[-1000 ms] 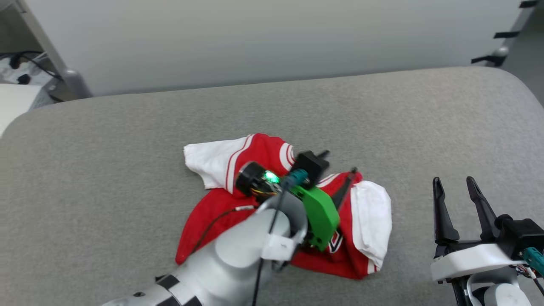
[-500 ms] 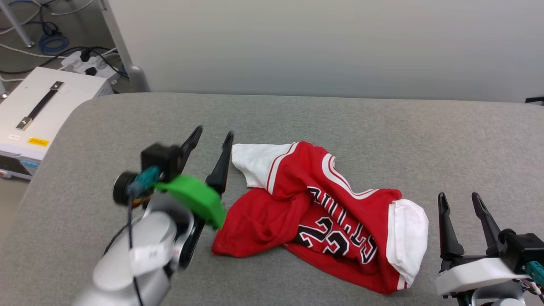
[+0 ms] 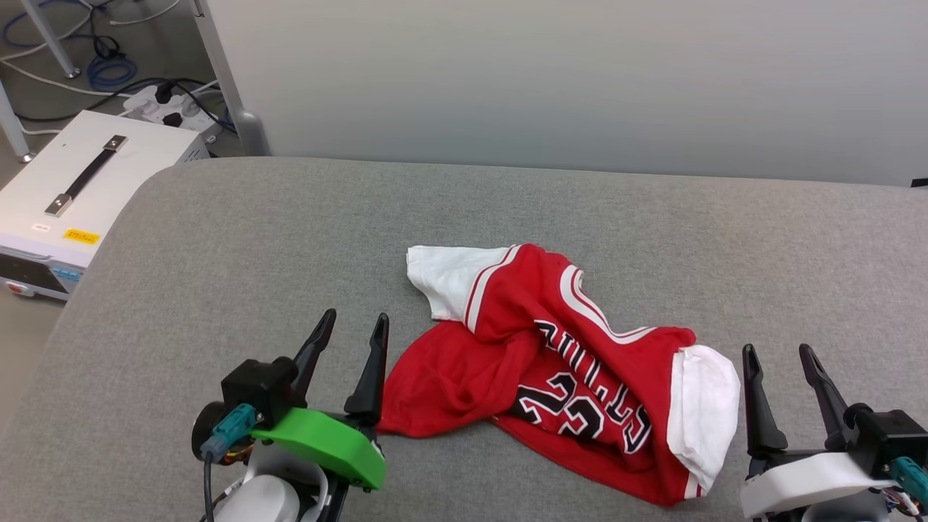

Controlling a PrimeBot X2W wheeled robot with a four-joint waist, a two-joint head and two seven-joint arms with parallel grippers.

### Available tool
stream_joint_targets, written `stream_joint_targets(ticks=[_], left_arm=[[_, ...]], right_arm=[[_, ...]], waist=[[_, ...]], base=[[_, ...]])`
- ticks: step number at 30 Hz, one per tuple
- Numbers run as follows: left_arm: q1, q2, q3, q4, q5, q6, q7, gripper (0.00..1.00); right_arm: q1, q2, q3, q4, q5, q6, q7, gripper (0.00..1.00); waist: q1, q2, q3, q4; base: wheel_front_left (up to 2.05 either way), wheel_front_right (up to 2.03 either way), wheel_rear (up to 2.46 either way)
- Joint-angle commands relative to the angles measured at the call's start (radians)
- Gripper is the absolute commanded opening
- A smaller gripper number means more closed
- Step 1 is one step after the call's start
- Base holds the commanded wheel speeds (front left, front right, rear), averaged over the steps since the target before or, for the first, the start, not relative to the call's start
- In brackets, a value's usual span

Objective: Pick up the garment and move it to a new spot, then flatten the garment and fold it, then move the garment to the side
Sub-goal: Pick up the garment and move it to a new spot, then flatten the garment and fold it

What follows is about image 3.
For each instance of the white power strip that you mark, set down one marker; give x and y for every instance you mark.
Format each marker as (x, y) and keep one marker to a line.
(148, 109)

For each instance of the black plug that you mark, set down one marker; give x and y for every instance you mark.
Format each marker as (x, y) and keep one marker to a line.
(164, 91)
(172, 119)

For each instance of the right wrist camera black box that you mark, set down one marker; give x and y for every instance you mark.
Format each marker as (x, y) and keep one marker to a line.
(888, 435)

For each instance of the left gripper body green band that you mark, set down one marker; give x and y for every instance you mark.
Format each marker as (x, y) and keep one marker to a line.
(326, 442)

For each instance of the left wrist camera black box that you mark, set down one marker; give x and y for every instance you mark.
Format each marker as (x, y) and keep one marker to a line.
(257, 388)

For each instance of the yellow sticker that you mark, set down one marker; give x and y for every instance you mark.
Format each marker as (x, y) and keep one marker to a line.
(81, 235)

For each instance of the red white basketball jersey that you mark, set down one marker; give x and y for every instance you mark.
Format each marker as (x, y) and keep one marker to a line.
(522, 341)

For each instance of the white table leg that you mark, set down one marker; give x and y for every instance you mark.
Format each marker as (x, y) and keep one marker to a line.
(13, 123)
(51, 40)

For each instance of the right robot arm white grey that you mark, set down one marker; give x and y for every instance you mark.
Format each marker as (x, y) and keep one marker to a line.
(841, 513)

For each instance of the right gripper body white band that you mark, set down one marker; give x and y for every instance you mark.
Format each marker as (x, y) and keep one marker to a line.
(805, 478)

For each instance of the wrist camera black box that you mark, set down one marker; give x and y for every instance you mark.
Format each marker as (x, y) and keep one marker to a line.
(257, 388)
(888, 435)

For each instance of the white power supply box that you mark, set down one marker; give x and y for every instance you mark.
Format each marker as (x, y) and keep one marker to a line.
(130, 181)

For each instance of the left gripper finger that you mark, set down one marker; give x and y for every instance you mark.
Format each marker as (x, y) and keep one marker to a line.
(316, 349)
(371, 377)

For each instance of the grey metal partition leg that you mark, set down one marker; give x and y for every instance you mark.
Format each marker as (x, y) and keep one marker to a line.
(226, 80)

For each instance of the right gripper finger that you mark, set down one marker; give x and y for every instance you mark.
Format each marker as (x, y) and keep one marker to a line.
(757, 406)
(823, 391)

